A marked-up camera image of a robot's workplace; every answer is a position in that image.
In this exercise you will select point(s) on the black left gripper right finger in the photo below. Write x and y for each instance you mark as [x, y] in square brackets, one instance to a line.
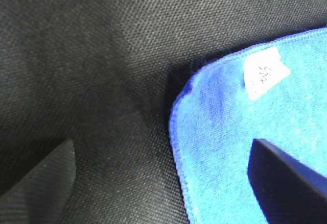
[286, 190]

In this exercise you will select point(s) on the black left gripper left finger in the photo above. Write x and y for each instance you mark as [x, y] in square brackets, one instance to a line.
[39, 192]

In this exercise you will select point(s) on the blue microfibre towel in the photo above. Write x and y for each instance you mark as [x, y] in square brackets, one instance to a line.
[274, 90]

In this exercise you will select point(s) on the black table cloth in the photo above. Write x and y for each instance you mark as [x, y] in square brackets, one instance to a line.
[105, 73]

